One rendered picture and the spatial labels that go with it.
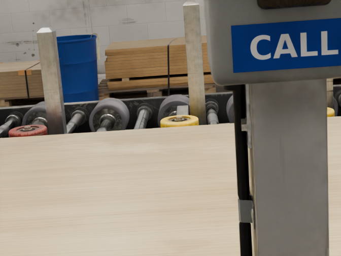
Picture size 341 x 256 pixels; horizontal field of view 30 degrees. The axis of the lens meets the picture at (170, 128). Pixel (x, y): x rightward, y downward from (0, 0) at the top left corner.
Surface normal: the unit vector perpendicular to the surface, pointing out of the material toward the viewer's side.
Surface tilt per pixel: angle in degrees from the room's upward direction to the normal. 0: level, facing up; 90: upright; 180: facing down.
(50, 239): 0
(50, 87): 90
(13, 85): 90
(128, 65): 90
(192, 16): 90
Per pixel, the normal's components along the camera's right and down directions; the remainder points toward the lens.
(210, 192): -0.07, -0.97
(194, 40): -0.03, 0.24
